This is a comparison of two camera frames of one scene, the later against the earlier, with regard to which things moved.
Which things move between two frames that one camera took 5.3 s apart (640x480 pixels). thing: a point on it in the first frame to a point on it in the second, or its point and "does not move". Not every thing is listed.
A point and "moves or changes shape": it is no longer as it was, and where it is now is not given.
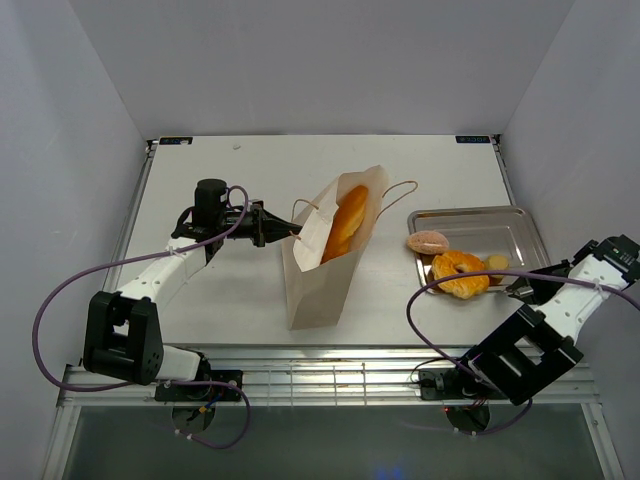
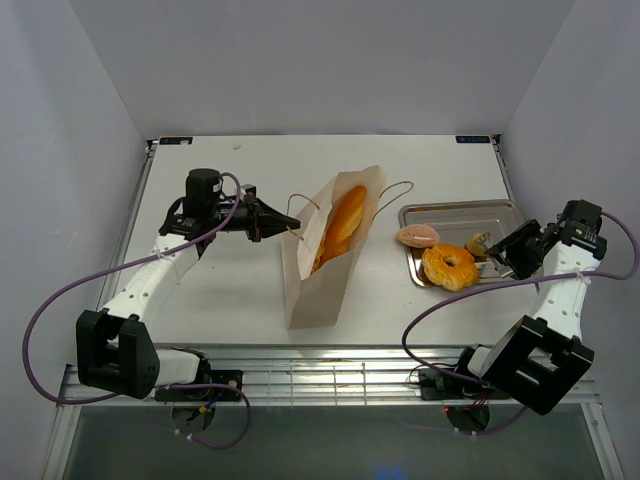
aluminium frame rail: [319, 376] does not move
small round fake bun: [497, 262] moves or changes shape
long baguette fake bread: [348, 217] does not move
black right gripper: [533, 286] to [511, 245]
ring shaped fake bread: [461, 286] moves or changes shape
